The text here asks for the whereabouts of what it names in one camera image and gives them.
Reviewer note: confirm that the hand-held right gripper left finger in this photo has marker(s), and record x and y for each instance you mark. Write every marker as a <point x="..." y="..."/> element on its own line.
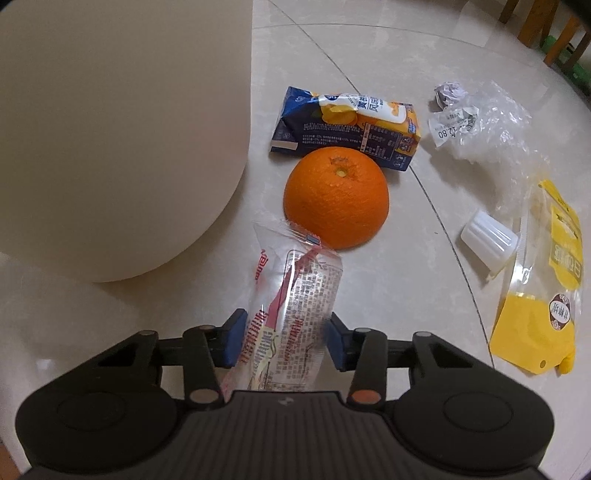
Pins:
<point x="234" y="339"/>

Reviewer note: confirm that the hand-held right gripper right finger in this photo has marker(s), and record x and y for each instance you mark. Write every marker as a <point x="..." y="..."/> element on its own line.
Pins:
<point x="338" y="346"/>

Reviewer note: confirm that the clear wrapper with red print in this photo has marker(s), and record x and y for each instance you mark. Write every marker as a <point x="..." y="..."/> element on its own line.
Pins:
<point x="300" y="295"/>

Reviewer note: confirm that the white trash bin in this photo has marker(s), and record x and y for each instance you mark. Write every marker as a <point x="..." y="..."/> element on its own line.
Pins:
<point x="115" y="138"/>

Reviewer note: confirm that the orange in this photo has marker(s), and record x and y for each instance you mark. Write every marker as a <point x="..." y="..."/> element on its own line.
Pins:
<point x="337" y="203"/>

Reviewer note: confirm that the small white plastic cup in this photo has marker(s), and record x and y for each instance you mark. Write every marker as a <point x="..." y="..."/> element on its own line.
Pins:
<point x="489" y="237"/>

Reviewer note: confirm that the yellow stand-up pouch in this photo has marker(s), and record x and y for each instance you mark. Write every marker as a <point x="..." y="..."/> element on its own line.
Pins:
<point x="540" y="323"/>

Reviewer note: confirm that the dark snack bar wrapper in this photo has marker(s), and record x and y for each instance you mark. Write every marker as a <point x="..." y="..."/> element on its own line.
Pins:
<point x="341" y="134"/>

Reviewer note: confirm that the clear plastic bag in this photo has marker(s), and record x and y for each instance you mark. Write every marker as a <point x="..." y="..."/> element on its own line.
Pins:
<point x="498" y="129"/>

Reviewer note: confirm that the crumpled white paper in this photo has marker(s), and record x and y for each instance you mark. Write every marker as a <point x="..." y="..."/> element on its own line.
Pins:
<point x="450" y="94"/>

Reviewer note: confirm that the green bag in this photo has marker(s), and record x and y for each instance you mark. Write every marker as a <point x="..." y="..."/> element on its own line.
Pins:
<point x="570" y="57"/>

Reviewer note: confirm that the wooden chair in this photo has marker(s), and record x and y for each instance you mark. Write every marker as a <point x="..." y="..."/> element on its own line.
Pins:
<point x="535" y="21"/>

